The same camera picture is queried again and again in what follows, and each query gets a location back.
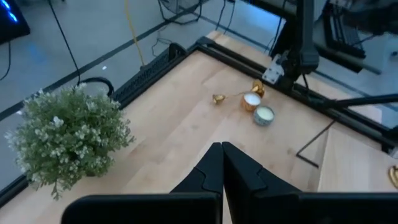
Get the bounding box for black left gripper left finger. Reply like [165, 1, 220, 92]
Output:
[170, 142, 224, 195]

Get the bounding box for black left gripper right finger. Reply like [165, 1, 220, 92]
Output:
[221, 141, 302, 224]

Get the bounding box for patterned tin candle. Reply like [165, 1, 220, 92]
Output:
[252, 105, 275, 127]

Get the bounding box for orange tin candle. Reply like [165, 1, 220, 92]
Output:
[241, 92, 262, 113]

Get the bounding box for thin gold candlestick holder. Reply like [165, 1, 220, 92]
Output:
[212, 79, 266, 106]

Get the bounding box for gold candlestick holder wide cup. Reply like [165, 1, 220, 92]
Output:
[387, 164, 398, 189]

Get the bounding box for green potted plant black pot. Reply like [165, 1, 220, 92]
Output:
[4, 82, 136, 202]

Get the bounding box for black computer blue lights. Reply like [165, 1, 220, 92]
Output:
[0, 0, 32, 45]

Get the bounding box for black perforated cable tray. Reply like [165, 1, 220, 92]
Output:
[110, 42, 189, 108]

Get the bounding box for black aluminium frame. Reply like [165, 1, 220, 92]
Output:
[0, 29, 398, 209]

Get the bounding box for black coiled floor cable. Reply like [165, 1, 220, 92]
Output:
[46, 0, 116, 98]

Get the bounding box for black tangled cables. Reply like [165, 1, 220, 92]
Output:
[150, 0, 238, 58]

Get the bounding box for yellow hanging cable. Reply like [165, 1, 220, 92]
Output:
[123, 0, 147, 68]

